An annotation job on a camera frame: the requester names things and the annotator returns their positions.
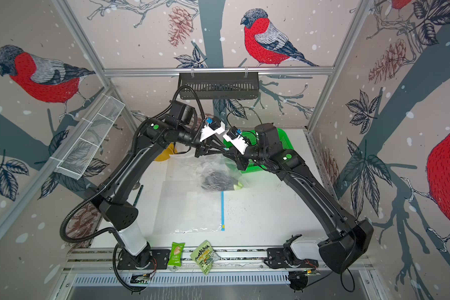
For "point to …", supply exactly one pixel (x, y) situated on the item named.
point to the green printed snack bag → (202, 255)
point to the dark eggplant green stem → (220, 181)
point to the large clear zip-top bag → (184, 206)
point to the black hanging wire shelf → (222, 85)
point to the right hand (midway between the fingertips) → (226, 149)
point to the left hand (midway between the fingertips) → (226, 144)
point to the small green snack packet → (176, 254)
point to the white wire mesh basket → (75, 160)
